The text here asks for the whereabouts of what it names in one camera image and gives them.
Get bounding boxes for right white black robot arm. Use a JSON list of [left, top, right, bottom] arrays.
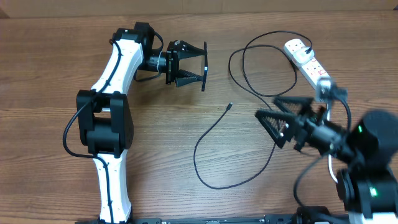
[[255, 97, 397, 223]]

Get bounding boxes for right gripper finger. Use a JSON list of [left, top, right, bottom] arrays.
[[273, 96, 314, 116], [255, 109, 295, 148]]

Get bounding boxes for white charger plug adapter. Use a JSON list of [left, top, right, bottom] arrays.
[[293, 48, 315, 67]]

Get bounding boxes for white power strip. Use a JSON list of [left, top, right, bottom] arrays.
[[284, 39, 330, 89]]

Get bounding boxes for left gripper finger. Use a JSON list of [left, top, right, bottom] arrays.
[[177, 40, 206, 60], [175, 69, 204, 87]]

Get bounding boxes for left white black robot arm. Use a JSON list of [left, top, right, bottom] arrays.
[[62, 22, 208, 223]]

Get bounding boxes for Samsung Galaxy smartphone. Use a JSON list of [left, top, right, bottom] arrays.
[[201, 42, 208, 91]]

